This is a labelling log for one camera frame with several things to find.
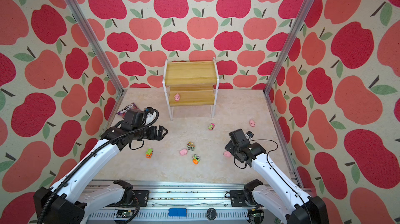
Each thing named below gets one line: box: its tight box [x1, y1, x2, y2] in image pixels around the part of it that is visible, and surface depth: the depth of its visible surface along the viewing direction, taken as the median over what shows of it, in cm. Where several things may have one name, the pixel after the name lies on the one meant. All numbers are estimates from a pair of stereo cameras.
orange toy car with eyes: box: [191, 153, 200, 166], surface depth 87 cm
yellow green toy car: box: [186, 141, 196, 152], surface depth 92 cm
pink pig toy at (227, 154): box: [223, 151, 232, 158], surface depth 89 cm
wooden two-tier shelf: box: [162, 57, 220, 121], surface depth 90 cm
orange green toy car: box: [145, 147, 154, 159], surface depth 89 cm
